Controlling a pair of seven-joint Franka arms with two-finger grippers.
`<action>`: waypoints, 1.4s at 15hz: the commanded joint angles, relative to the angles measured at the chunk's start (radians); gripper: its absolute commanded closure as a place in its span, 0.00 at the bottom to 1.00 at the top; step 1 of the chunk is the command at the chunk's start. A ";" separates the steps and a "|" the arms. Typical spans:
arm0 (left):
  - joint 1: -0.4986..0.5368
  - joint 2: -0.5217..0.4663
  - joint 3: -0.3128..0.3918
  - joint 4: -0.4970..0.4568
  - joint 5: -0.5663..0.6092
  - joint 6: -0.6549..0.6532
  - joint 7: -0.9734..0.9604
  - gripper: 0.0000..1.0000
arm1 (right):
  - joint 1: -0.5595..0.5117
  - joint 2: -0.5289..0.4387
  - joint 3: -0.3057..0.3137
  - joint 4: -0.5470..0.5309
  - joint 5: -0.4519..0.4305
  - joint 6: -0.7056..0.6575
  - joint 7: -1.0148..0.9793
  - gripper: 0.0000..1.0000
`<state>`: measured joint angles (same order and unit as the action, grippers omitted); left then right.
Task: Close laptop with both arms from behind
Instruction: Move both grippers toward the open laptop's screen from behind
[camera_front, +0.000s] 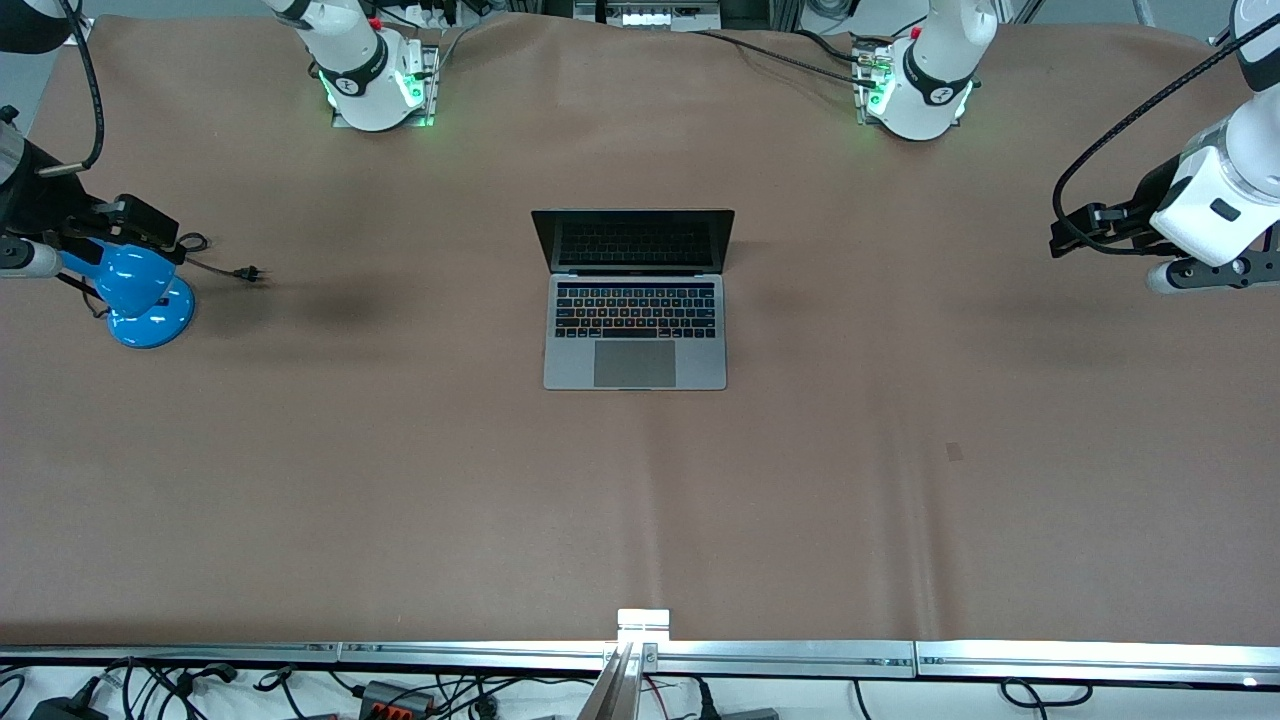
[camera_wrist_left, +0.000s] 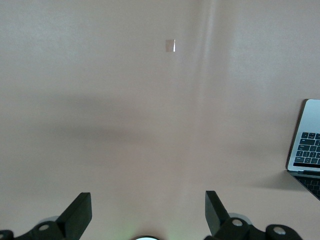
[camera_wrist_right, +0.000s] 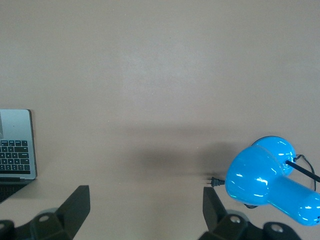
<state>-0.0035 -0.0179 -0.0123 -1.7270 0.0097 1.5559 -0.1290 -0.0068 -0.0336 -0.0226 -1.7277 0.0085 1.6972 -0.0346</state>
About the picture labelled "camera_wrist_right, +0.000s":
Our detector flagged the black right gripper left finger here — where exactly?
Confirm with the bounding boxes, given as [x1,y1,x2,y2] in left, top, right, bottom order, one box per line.
[0,184,91,240]

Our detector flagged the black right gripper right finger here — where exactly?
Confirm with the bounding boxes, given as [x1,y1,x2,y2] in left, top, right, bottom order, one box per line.
[198,186,305,240]

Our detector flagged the silver laptop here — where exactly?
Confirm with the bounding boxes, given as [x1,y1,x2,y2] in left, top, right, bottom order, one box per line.
[0,108,38,204]

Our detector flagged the blue hair dryer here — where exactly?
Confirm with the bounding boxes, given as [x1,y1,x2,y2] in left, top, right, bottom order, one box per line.
[225,135,320,228]

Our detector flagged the black lamp power cable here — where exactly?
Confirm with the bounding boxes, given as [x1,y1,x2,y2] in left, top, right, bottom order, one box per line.
[204,154,320,209]

